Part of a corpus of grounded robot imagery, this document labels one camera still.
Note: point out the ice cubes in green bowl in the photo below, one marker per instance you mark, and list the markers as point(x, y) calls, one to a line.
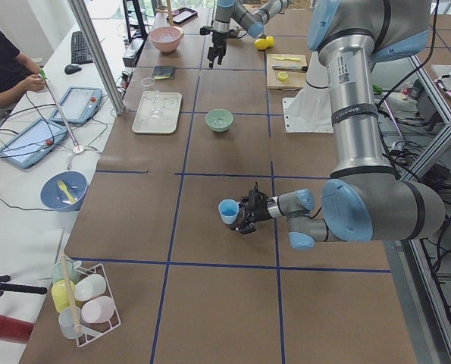
point(219, 123)

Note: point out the pink cup in rack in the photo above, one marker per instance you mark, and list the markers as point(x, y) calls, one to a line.
point(98, 310)

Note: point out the grey folded cloth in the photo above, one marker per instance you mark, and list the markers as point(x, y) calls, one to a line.
point(163, 72)

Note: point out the light blue plastic cup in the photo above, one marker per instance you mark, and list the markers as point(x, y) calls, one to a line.
point(228, 210)

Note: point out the white wire cup rack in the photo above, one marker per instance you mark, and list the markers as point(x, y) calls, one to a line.
point(70, 322)

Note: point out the green bowl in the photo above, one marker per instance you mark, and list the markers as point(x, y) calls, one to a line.
point(219, 113)

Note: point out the yellow cup in rack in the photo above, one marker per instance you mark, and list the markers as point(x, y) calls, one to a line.
point(59, 296)

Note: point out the wooden cutting board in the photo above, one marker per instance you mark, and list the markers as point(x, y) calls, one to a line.
point(286, 71)

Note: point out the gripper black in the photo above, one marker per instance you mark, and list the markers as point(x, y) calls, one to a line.
point(262, 212)
point(217, 39)

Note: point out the clear wine glass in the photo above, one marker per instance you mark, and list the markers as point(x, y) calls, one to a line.
point(151, 93)

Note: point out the person in black shirt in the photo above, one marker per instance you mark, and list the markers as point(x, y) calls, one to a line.
point(18, 74)

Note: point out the blue teach pendant tablet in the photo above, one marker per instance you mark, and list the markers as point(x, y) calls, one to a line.
point(33, 143)

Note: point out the aluminium frame post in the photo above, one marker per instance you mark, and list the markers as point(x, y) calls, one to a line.
point(85, 23)

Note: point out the black keyboard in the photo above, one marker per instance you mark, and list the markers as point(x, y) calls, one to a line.
point(79, 50)

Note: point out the red cylinder bottle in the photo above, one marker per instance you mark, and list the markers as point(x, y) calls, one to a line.
point(15, 330)

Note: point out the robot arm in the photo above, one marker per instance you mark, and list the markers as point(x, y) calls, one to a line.
point(252, 22)
point(362, 200)

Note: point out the white cup in rack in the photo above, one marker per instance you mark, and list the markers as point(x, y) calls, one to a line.
point(90, 287)

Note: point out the pink bowl with ice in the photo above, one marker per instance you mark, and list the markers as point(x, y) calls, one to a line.
point(166, 39)

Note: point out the black computer mouse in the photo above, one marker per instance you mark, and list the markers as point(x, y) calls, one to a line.
point(72, 69)

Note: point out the yellow plastic knife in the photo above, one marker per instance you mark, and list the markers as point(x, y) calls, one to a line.
point(279, 58)

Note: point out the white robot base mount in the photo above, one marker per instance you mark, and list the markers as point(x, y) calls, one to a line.
point(309, 111)

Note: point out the whole yellow lemon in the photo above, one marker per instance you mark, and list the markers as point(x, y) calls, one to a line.
point(261, 44)

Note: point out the white bear tray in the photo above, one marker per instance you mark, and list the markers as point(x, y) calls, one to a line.
point(170, 105)

